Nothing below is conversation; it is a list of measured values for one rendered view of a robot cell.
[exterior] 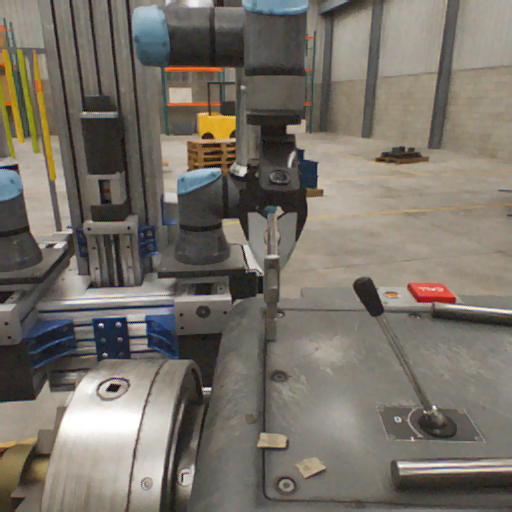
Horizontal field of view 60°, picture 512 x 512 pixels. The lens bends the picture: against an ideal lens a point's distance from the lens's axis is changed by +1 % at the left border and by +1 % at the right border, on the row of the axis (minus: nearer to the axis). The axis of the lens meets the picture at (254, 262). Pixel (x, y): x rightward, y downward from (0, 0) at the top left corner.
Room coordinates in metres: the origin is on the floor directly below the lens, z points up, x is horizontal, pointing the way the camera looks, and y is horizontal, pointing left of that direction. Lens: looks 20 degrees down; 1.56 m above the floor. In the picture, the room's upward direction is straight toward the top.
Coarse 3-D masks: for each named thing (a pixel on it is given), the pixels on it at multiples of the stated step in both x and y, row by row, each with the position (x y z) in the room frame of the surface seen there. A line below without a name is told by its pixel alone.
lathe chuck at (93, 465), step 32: (96, 384) 0.46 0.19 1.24; (128, 384) 0.46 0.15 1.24; (64, 416) 0.41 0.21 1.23; (96, 416) 0.41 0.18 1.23; (128, 416) 0.41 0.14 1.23; (64, 448) 0.38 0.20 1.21; (96, 448) 0.38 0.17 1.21; (128, 448) 0.38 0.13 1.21; (64, 480) 0.35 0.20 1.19; (96, 480) 0.35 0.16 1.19; (128, 480) 0.35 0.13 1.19
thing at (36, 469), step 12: (24, 444) 0.49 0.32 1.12; (0, 456) 0.47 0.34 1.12; (12, 456) 0.46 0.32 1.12; (24, 456) 0.46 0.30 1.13; (36, 456) 0.47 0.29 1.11; (48, 456) 0.47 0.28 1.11; (0, 468) 0.45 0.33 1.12; (12, 468) 0.45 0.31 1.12; (24, 468) 0.45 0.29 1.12; (36, 468) 0.46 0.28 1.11; (0, 480) 0.44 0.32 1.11; (12, 480) 0.44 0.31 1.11; (36, 480) 0.44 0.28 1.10; (0, 492) 0.43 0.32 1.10; (12, 492) 0.43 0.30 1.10; (0, 504) 0.43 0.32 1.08
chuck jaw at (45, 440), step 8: (80, 376) 0.54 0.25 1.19; (64, 408) 0.51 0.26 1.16; (56, 416) 0.50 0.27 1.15; (56, 424) 0.50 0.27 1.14; (40, 432) 0.49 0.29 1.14; (48, 432) 0.49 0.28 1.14; (56, 432) 0.49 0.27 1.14; (40, 440) 0.48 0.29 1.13; (48, 440) 0.48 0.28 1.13; (40, 448) 0.48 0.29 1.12; (48, 448) 0.48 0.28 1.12
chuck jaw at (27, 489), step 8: (24, 480) 0.44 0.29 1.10; (32, 480) 0.44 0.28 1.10; (24, 488) 0.43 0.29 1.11; (32, 488) 0.43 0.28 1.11; (40, 488) 0.43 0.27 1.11; (16, 496) 0.41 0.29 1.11; (24, 496) 0.41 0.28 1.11; (32, 496) 0.41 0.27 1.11; (40, 496) 0.41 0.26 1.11; (16, 504) 0.41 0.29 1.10; (24, 504) 0.40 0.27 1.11; (32, 504) 0.40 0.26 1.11
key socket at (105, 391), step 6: (108, 384) 0.46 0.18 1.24; (114, 384) 0.46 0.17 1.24; (120, 384) 0.46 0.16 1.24; (126, 384) 0.46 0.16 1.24; (102, 390) 0.45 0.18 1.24; (108, 390) 0.45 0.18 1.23; (114, 390) 0.46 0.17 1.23; (120, 390) 0.45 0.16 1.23; (102, 396) 0.44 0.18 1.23; (108, 396) 0.44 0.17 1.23; (114, 396) 0.44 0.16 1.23
